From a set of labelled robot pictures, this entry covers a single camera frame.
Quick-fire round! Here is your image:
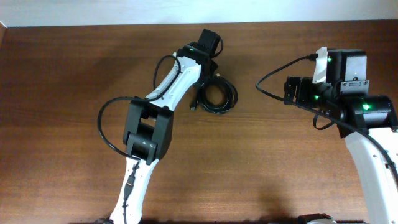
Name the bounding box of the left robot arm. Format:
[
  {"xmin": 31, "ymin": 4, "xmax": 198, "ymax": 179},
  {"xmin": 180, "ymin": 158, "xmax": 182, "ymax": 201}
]
[{"xmin": 107, "ymin": 29, "xmax": 222, "ymax": 223}]

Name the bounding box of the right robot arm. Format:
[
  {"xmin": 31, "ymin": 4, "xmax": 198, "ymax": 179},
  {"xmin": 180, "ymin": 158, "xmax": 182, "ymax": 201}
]
[{"xmin": 284, "ymin": 47, "xmax": 397, "ymax": 223}]

